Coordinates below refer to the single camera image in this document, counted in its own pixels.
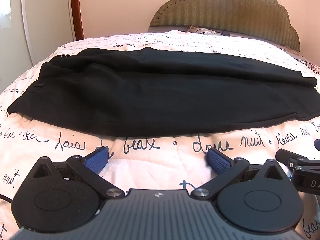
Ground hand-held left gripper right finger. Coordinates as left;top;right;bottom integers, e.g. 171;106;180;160
191;147;288;199

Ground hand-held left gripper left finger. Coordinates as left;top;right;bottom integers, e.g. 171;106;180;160
27;147;125;198

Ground black pants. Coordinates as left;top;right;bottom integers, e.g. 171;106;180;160
7;46;318;138

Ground white script printed blanket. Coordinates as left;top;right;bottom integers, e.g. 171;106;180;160
0;29;320;240

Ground floral patterned cloth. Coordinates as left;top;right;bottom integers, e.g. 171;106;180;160
296;56;320;77

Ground grey patterned pillow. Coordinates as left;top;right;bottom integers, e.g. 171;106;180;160
187;25;240;36

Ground white flower decal wardrobe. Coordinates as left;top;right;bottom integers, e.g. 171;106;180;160
0;0;75;85

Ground olive padded headboard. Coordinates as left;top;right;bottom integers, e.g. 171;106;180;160
149;0;301;53

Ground brown wooden door frame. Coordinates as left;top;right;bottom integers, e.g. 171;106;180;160
70;0;85;41

